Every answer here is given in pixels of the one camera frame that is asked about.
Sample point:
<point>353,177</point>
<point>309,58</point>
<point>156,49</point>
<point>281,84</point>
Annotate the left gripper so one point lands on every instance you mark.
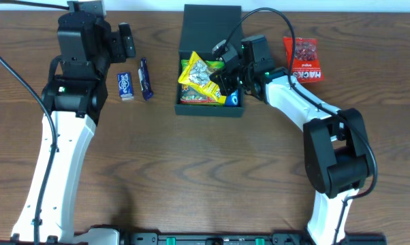
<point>126,40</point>

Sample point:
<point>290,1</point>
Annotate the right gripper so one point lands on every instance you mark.
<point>229,82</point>

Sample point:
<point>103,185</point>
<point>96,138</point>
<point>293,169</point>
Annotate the blue Oreo cookie pack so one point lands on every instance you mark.
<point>232,100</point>

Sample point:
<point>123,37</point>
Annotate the yellow Hacks candy bag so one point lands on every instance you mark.
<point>196,75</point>

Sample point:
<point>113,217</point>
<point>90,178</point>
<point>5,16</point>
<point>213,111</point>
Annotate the green gummy candy bag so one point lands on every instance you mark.
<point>190,96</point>

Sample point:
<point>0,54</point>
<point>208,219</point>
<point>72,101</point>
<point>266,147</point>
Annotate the red Hacks candy bag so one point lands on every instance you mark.
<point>306,66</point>

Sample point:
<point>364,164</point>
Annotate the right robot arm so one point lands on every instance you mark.
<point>337,156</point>

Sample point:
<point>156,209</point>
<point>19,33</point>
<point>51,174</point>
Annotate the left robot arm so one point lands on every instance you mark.
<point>71,102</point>

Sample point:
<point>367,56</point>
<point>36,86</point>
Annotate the blue Eclipse mint box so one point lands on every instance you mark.
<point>125,86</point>

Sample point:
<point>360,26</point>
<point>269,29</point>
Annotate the dark green open box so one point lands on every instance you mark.
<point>204,26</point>

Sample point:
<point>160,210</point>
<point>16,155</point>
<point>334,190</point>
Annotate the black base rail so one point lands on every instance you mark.
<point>225,239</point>

